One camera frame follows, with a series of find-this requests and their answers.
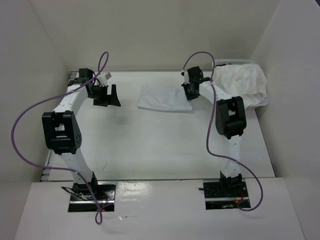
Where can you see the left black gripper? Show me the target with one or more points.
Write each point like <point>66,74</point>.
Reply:
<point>110,99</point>

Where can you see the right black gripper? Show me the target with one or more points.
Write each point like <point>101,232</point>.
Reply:
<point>189,97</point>

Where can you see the white pleated skirt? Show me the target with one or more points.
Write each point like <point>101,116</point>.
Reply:
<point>245,82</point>

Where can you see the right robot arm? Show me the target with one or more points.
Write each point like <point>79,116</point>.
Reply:
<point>230,121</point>

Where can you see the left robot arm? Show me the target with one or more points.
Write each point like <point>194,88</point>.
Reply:
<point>83,174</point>

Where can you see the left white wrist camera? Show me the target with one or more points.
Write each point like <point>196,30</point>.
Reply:
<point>103,78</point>

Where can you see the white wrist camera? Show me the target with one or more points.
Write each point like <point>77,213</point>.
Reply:
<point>103,78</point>
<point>185,75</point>

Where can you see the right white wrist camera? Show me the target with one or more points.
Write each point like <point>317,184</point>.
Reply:
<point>185,75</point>

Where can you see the aluminium table edge rail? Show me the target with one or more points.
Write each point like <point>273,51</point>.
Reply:
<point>61,131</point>

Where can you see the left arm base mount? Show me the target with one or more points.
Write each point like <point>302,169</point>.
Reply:
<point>81,199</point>

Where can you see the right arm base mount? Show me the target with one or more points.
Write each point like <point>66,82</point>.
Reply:
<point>216,198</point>

